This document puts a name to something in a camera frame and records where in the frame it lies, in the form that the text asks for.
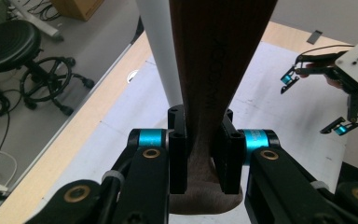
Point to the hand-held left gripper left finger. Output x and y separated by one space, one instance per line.
149 180

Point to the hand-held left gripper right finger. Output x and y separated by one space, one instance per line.
270 186

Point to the brown wooden spoon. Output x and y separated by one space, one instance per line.
217 62

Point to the white hook rack stand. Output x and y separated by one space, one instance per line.
161 46

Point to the black tape strip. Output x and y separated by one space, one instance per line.
314 36

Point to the white grid mat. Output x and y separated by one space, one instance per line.
121 124

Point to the large cardboard box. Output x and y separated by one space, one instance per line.
77 8

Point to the white metal floor stand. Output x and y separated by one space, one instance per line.
37 21

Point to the black office stool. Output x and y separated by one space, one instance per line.
9 43

